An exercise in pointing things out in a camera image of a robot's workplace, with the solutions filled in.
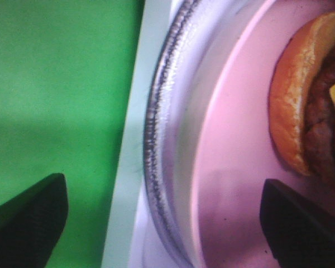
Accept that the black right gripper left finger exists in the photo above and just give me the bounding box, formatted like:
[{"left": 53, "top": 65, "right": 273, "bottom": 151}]
[{"left": 0, "top": 173, "right": 69, "bottom": 267}]

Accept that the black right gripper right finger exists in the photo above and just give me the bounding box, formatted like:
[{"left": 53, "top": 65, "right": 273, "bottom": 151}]
[{"left": 259, "top": 179, "right": 335, "bottom": 267}]

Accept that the pink round plate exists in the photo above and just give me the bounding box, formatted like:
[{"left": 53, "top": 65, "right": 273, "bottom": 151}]
[{"left": 174, "top": 1, "right": 335, "bottom": 267}]

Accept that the burger with lettuce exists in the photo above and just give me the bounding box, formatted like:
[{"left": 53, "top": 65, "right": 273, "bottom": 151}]
[{"left": 269, "top": 11, "right": 335, "bottom": 176}]

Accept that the white microwave oven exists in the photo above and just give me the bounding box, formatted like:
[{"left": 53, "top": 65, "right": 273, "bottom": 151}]
[{"left": 102, "top": 1, "right": 199, "bottom": 267}]

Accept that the glass microwave turntable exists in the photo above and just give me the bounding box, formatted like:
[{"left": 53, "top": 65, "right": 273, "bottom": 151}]
[{"left": 142, "top": 0, "right": 241, "bottom": 268}]

